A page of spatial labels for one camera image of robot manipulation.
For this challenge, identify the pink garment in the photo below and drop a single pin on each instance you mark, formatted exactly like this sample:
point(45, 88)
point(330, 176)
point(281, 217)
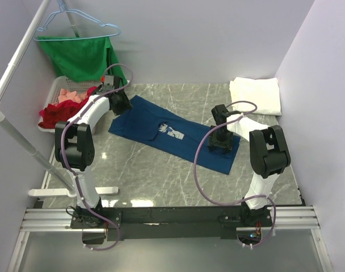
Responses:
point(73, 96)

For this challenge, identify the folded white t shirt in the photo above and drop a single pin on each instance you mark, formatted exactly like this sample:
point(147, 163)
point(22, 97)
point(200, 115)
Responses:
point(264, 93)

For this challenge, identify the aluminium rail frame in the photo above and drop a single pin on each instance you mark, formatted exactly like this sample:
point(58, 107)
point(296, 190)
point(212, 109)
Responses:
point(57, 220)

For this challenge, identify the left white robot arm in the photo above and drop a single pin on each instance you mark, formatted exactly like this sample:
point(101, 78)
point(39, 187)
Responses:
point(75, 147)

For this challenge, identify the dark red garment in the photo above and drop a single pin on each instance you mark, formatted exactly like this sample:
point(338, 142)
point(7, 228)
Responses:
point(63, 111)

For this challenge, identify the light blue wire hanger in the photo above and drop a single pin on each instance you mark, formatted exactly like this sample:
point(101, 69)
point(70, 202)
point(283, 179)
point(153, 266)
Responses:
point(63, 8)

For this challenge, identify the green hanging cloth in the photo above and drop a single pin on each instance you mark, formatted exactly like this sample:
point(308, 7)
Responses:
point(79, 60)

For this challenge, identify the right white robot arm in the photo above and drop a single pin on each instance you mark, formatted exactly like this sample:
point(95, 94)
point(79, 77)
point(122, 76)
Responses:
point(269, 154)

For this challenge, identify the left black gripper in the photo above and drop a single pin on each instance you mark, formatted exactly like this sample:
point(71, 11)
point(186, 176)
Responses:
point(126, 105)

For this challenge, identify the blue mickey t shirt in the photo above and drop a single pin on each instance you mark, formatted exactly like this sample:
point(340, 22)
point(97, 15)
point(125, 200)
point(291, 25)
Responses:
point(157, 127)

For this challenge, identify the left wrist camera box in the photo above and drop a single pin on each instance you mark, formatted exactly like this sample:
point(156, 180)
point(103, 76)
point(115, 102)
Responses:
point(107, 79)

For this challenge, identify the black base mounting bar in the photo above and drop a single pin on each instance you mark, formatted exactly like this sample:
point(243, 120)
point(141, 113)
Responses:
point(118, 224)

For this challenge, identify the white rack foot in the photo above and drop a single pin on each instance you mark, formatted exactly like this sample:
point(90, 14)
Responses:
point(60, 192)

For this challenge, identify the magenta garment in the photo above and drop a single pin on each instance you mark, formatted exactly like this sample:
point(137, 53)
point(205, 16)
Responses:
point(91, 90)

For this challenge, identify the white plastic laundry basket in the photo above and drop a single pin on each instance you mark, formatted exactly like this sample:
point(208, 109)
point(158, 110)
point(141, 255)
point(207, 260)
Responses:
point(64, 82)

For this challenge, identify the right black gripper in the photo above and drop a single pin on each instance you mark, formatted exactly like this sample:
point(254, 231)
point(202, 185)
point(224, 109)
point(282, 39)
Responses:
point(226, 145)

